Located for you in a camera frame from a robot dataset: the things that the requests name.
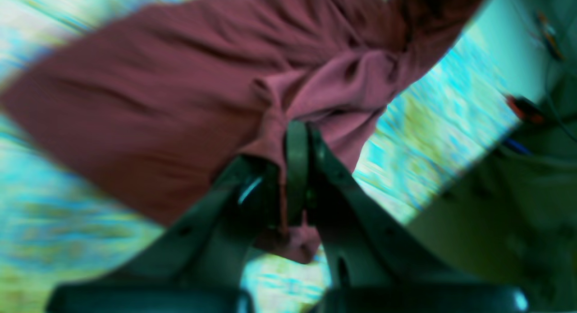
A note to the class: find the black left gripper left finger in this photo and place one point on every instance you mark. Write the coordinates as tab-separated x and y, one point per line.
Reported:
196	265

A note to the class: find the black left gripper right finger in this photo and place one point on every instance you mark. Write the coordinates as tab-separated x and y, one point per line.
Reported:
376	266

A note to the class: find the maroon t-shirt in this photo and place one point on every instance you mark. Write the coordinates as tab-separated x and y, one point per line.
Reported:
151	107

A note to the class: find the patterned tablecloth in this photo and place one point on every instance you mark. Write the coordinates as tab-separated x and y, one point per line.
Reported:
55	228

